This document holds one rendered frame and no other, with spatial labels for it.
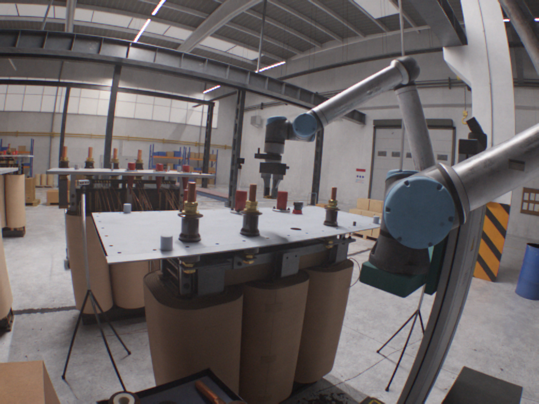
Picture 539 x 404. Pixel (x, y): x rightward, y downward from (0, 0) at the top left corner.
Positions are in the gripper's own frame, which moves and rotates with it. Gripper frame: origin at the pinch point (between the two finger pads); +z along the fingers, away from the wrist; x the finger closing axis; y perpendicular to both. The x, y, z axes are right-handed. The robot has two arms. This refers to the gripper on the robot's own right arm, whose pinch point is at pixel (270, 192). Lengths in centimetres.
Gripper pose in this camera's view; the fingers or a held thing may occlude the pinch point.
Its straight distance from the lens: 125.4
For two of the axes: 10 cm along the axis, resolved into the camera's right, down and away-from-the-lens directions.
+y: 7.7, -0.1, 6.4
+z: -0.8, 9.9, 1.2
